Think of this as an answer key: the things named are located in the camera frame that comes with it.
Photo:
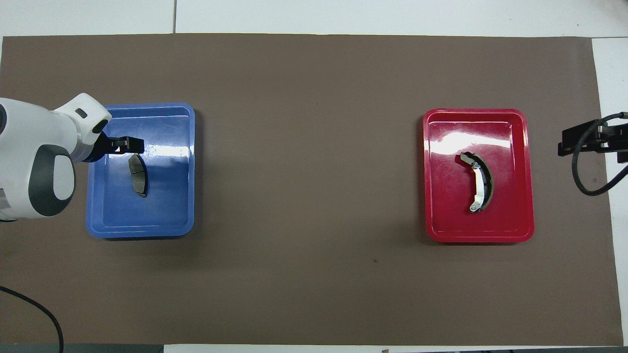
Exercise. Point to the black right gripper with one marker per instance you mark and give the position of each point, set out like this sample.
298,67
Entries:
591,135

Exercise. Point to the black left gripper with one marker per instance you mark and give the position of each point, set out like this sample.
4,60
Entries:
110,145

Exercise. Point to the dark brake pad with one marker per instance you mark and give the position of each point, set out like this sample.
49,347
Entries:
137,176

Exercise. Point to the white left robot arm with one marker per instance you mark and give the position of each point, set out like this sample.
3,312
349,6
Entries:
29,147

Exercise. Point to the blue plastic tray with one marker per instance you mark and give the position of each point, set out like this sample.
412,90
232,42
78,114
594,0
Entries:
147,215

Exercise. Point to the red plastic tray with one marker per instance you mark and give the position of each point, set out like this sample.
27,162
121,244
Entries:
451,215

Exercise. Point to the brown table mat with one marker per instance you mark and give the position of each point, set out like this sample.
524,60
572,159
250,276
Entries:
314,73

